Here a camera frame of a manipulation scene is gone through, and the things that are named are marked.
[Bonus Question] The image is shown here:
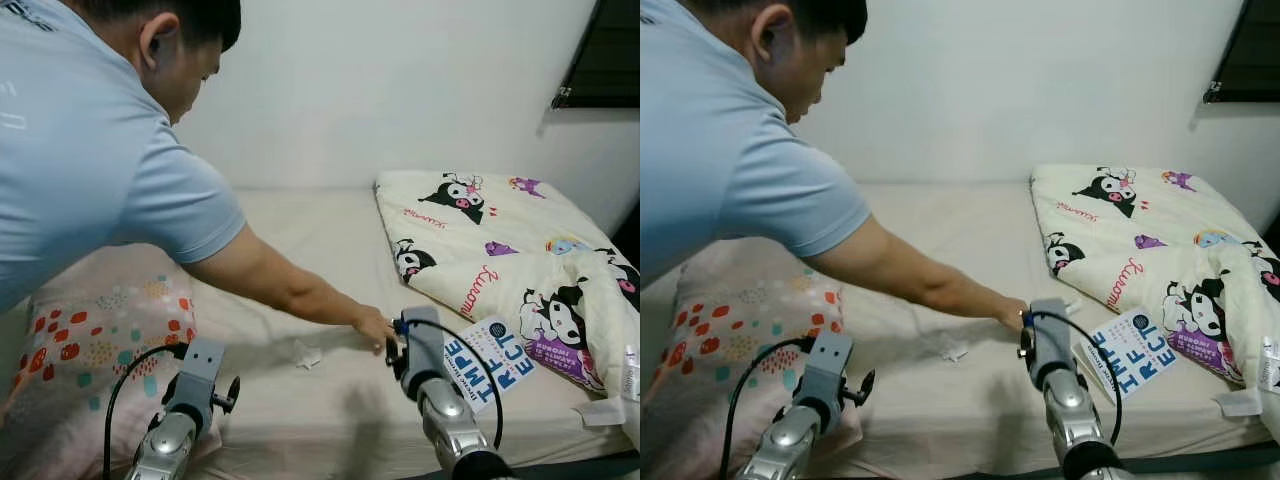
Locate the white book blue lettering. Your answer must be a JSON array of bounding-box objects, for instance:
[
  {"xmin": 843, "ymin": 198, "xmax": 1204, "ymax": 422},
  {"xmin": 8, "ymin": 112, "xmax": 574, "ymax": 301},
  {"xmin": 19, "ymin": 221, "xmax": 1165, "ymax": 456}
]
[
  {"xmin": 445, "ymin": 315, "xmax": 536, "ymax": 413},
  {"xmin": 1075, "ymin": 307, "xmax": 1179, "ymax": 403}
]

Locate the pink patterned pillow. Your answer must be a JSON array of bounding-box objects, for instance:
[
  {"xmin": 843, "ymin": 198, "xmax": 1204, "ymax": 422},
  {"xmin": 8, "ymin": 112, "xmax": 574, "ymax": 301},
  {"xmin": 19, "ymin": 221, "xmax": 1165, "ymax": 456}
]
[
  {"xmin": 0, "ymin": 245, "xmax": 223, "ymax": 480},
  {"xmin": 655, "ymin": 240, "xmax": 866, "ymax": 480}
]

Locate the beige sheeted mattress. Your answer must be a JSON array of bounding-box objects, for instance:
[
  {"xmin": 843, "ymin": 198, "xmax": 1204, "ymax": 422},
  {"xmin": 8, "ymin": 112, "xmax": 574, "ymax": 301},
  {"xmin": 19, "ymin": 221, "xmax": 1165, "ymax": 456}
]
[
  {"xmin": 0, "ymin": 185, "xmax": 640, "ymax": 480},
  {"xmin": 640, "ymin": 180, "xmax": 1280, "ymax": 480}
]

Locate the cream cartoon print blanket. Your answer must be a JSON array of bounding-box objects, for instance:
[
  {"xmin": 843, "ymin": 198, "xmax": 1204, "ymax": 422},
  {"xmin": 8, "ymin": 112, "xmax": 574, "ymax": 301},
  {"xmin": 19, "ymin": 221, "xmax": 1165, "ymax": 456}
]
[
  {"xmin": 1030, "ymin": 163, "xmax": 1280, "ymax": 441},
  {"xmin": 375, "ymin": 170, "xmax": 640, "ymax": 401}
]

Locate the white flat packet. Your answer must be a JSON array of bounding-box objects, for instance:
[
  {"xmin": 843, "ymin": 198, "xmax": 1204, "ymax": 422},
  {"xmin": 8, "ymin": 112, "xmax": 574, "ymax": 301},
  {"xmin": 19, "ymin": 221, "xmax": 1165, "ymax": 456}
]
[
  {"xmin": 1215, "ymin": 388, "xmax": 1266, "ymax": 419},
  {"xmin": 575, "ymin": 398, "xmax": 626, "ymax": 429}
]

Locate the man in light blue shirt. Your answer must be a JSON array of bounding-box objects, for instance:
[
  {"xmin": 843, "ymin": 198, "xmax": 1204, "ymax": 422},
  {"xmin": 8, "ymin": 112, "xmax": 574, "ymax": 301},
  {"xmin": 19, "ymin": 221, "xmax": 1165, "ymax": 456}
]
[
  {"xmin": 0, "ymin": 0, "xmax": 259, "ymax": 313},
  {"xmin": 640, "ymin": 0, "xmax": 883, "ymax": 301}
]

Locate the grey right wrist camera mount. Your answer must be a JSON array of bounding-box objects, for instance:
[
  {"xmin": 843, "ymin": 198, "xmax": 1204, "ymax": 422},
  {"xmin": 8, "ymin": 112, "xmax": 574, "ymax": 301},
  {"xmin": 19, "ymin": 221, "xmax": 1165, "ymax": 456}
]
[
  {"xmin": 1028, "ymin": 298, "xmax": 1073, "ymax": 376},
  {"xmin": 400, "ymin": 307, "xmax": 446, "ymax": 386}
]

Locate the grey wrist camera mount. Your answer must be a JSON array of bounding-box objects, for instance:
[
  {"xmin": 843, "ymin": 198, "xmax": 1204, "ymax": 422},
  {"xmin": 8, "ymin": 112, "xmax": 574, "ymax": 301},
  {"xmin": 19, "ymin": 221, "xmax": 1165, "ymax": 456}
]
[
  {"xmin": 165, "ymin": 338, "xmax": 227, "ymax": 414},
  {"xmin": 400, "ymin": 307, "xmax": 446, "ymax": 386},
  {"xmin": 1028, "ymin": 298, "xmax": 1073, "ymax": 376},
  {"xmin": 795, "ymin": 332, "xmax": 854, "ymax": 411}
]

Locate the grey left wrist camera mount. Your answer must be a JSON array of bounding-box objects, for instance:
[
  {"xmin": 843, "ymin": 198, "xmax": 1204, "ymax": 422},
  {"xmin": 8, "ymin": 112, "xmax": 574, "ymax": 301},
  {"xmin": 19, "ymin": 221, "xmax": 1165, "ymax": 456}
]
[
  {"xmin": 795, "ymin": 332, "xmax": 854, "ymax": 411},
  {"xmin": 165, "ymin": 338, "xmax": 227, "ymax": 414}
]

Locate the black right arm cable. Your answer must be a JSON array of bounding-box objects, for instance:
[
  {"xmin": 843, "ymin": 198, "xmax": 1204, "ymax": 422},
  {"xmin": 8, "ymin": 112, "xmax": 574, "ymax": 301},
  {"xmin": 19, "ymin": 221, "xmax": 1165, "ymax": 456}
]
[
  {"xmin": 395, "ymin": 315, "xmax": 504, "ymax": 451},
  {"xmin": 1025, "ymin": 308, "xmax": 1123, "ymax": 446}
]

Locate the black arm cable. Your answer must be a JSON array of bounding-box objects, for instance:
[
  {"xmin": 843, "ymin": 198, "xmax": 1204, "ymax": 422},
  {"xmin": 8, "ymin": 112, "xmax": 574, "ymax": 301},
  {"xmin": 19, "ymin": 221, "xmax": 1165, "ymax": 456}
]
[
  {"xmin": 720, "ymin": 336, "xmax": 816, "ymax": 480},
  {"xmin": 103, "ymin": 342, "xmax": 191, "ymax": 480},
  {"xmin": 1025, "ymin": 308, "xmax": 1123, "ymax": 446},
  {"xmin": 395, "ymin": 315, "xmax": 504, "ymax": 451}
]

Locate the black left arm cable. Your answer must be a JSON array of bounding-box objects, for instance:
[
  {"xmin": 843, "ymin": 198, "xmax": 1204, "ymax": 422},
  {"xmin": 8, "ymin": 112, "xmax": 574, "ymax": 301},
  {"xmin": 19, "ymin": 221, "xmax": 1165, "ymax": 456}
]
[
  {"xmin": 103, "ymin": 342, "xmax": 191, "ymax": 480},
  {"xmin": 720, "ymin": 336, "xmax": 816, "ymax": 480}
]

